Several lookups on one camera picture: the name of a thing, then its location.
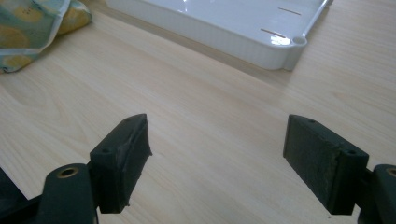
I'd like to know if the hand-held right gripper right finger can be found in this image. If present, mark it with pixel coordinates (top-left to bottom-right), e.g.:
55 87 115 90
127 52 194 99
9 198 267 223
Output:
282 114 370 216

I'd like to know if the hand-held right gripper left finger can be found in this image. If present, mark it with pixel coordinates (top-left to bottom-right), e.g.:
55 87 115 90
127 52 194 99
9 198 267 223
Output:
89 113 153 215

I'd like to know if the white plastic tray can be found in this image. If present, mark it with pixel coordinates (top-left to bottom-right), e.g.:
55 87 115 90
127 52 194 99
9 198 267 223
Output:
104 0 334 72

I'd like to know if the teal yellow patterned cloth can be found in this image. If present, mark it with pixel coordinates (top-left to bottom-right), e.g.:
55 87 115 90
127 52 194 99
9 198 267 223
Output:
0 0 93 75

